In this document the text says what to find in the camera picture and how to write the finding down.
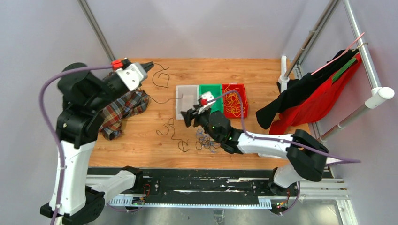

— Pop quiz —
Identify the pink hanger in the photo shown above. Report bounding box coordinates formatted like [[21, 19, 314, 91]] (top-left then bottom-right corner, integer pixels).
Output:
[[311, 32, 365, 75]]

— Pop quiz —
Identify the cable bundle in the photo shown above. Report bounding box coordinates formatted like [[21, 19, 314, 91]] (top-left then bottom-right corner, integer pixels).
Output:
[[194, 127, 222, 154]]

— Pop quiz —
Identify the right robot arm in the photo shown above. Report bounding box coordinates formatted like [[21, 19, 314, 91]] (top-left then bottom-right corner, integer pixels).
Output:
[[181, 109, 328, 195]]

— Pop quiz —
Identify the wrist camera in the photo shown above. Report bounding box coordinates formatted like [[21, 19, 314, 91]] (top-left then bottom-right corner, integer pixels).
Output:
[[115, 62, 148, 91], [199, 91, 215, 114]]

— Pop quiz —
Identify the purple cable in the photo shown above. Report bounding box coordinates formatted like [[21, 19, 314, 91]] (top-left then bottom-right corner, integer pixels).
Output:
[[38, 59, 125, 225], [199, 90, 362, 215]]

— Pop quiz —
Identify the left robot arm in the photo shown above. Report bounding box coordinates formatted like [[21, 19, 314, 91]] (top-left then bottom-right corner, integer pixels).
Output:
[[39, 59, 154, 225]]

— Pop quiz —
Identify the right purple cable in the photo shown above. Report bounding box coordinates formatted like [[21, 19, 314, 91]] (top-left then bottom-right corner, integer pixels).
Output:
[[199, 90, 362, 215]]

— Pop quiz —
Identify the green plastic bin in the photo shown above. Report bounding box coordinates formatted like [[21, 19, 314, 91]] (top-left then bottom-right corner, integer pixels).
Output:
[[199, 84, 224, 113]]

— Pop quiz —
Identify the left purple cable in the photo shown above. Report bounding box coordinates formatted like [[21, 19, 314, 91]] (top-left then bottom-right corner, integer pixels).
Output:
[[38, 59, 125, 225]]

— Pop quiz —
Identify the metal clothes rack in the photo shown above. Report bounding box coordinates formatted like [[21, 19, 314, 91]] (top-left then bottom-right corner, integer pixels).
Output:
[[278, 0, 395, 143]]

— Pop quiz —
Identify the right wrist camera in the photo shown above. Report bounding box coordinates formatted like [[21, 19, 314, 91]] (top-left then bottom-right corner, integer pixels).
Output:
[[199, 91, 215, 114]]

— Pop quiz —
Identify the black garment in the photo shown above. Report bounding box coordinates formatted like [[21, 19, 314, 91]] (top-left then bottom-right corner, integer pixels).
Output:
[[256, 49, 359, 129]]

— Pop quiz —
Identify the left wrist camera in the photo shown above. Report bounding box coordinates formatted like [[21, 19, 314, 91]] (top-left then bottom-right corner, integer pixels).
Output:
[[115, 62, 148, 91]]

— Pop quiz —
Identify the red garment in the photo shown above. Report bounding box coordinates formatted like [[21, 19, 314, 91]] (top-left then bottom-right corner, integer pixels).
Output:
[[269, 53, 362, 135]]

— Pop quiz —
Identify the white plastic bin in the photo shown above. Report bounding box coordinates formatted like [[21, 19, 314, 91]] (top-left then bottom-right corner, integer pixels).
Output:
[[175, 85, 199, 120]]

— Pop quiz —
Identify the plaid cloth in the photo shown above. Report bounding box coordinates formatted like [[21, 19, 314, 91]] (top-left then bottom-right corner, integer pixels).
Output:
[[99, 90, 150, 141]]

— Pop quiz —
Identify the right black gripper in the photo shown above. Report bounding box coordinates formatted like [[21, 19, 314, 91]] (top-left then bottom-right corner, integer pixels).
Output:
[[181, 105, 220, 143]]

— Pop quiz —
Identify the red plastic bin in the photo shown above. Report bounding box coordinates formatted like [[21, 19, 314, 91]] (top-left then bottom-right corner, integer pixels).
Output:
[[222, 83, 248, 119]]

